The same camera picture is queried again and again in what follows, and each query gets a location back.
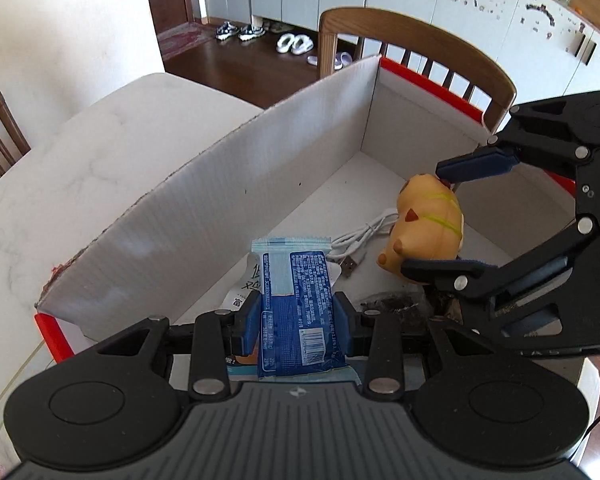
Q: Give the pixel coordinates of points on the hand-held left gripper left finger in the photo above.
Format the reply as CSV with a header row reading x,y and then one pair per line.
x,y
249,322

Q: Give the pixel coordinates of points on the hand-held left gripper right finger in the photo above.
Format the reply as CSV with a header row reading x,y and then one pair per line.
x,y
344,322

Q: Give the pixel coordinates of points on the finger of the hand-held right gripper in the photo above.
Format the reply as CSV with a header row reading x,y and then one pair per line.
x,y
475,166
437,269

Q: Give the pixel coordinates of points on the white snack packet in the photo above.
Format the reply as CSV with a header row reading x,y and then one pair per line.
x,y
242,285

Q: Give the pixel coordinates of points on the yellow squishy animal toy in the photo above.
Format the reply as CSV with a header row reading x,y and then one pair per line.
x,y
427,220

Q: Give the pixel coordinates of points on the blue snack packet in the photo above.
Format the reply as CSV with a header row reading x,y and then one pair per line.
x,y
297,300

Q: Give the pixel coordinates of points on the clear packet of black seaweed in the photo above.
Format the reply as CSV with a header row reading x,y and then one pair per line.
x,y
395,305

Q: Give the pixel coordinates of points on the red cardboard box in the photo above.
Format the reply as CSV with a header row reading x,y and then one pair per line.
x,y
205,200

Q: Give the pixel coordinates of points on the white marble desktop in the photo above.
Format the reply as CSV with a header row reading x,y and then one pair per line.
x,y
80,160

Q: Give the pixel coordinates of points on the brown wooden chair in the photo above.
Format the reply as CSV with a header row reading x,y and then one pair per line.
x,y
420,35

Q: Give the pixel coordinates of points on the grey sneaker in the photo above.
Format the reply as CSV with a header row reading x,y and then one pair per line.
x,y
226,31
252,32

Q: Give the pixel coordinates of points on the red doormat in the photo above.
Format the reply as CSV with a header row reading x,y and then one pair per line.
x,y
185,40

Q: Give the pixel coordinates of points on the dark wooden slatted chair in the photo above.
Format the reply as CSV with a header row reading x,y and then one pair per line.
x,y
0,135

